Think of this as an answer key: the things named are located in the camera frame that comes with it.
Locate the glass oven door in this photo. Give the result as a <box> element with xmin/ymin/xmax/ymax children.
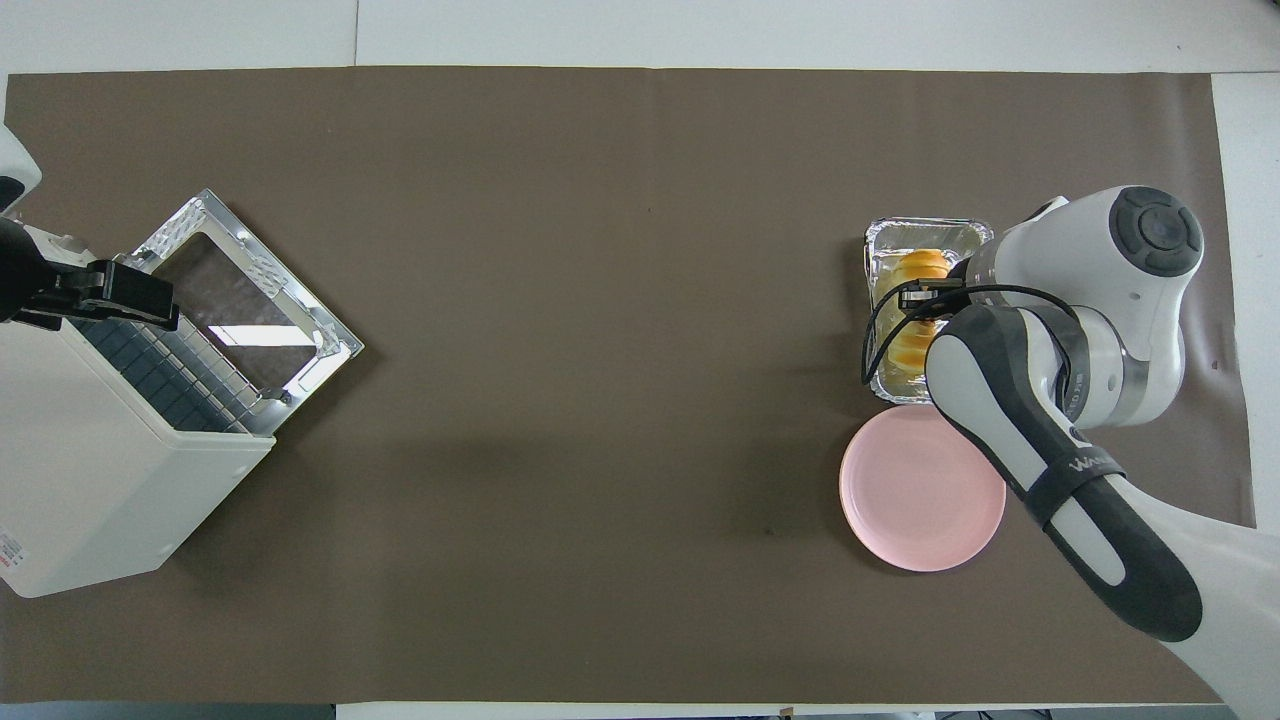
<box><xmin>128</xmin><ymin>188</ymin><xmax>366</xmax><ymax>437</ymax></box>

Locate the metal oven wire rack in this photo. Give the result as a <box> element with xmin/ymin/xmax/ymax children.
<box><xmin>72</xmin><ymin>315</ymin><xmax>257</xmax><ymax>434</ymax></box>

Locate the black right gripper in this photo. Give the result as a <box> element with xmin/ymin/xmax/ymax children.
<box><xmin>897</xmin><ymin>258</ymin><xmax>979</xmax><ymax>323</ymax></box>

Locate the aluminium foil tray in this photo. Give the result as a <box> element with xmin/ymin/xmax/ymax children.
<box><xmin>864</xmin><ymin>216</ymin><xmax>997</xmax><ymax>407</ymax></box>

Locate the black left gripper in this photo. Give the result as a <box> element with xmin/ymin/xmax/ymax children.
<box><xmin>0</xmin><ymin>218</ymin><xmax>182</xmax><ymax>332</ymax></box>

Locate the pink round plate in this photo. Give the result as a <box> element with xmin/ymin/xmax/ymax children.
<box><xmin>838</xmin><ymin>404</ymin><xmax>1008</xmax><ymax>574</ymax></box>

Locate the cream toaster oven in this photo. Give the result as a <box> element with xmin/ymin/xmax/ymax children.
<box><xmin>0</xmin><ymin>225</ymin><xmax>277</xmax><ymax>600</ymax></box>

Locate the brown table mat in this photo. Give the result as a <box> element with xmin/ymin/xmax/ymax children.
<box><xmin>0</xmin><ymin>65</ymin><xmax>1257</xmax><ymax>707</ymax></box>

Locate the sliced yellow bread loaf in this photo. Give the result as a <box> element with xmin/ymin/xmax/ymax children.
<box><xmin>884</xmin><ymin>248</ymin><xmax>953</xmax><ymax>383</ymax></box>

